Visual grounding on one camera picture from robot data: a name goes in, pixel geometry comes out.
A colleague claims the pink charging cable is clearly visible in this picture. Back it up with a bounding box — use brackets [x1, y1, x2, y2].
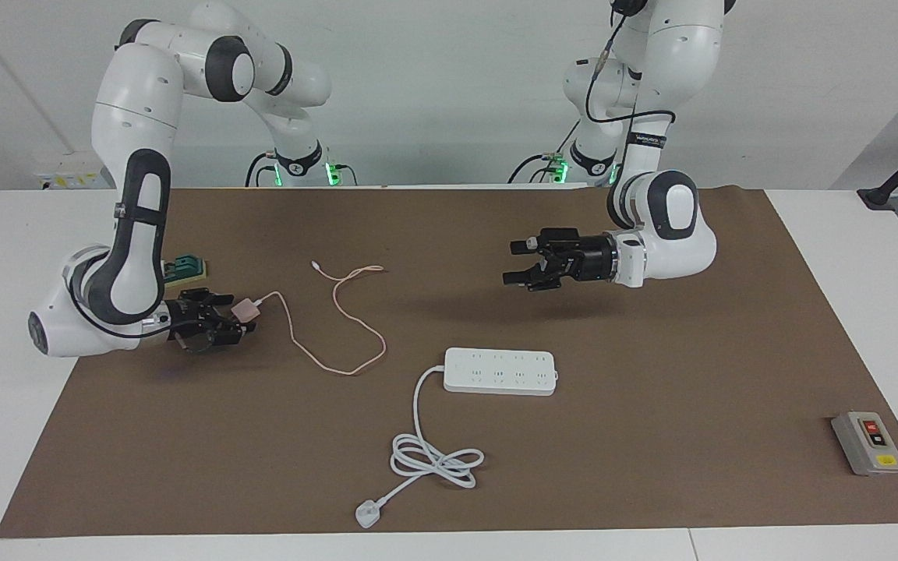
[257, 261, 387, 377]

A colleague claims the grey on-off switch box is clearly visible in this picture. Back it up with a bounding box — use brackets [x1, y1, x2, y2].
[831, 411, 898, 477]

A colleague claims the white power strip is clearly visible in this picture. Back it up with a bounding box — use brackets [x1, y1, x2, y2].
[444, 348, 558, 397]

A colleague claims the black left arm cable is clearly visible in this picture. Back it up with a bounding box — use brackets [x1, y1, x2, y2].
[585, 0, 677, 127]

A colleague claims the green knife switch block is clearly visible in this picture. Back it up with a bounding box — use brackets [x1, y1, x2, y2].
[164, 255, 210, 286]

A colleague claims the white power strip cord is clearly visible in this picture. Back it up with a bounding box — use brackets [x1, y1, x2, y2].
[391, 365, 486, 509]

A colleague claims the brown table mat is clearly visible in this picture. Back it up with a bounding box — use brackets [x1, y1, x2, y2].
[0, 185, 898, 538]

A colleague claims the white wall outlet strip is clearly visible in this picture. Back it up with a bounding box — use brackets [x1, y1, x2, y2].
[37, 171, 111, 191]

